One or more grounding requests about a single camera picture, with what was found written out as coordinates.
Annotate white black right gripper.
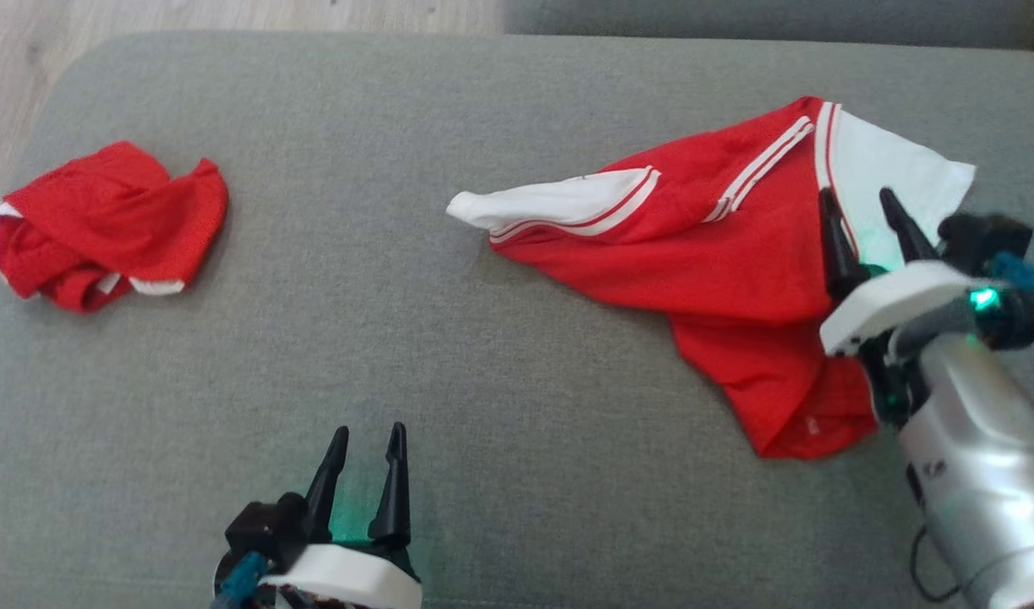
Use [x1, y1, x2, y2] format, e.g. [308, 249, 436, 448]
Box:
[819, 188, 987, 428]

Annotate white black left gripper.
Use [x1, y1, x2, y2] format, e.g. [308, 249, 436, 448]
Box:
[263, 423, 422, 609]

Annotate red white striped jersey shirt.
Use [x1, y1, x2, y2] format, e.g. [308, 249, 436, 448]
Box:
[446, 96, 977, 460]

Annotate red shorts with white trim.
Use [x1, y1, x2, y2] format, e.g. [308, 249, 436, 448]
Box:
[0, 140, 230, 314]

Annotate large grey fabric sofa ottoman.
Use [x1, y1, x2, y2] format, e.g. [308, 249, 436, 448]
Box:
[0, 32, 1034, 609]

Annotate grey sofa seat cushion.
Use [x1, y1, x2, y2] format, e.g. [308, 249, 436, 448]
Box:
[504, 0, 1034, 49]

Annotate black right cable teal plug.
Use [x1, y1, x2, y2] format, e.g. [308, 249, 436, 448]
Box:
[990, 252, 1034, 303]

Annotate thin black arm cable loop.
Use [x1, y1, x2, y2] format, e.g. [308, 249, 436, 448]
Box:
[909, 524, 966, 603]

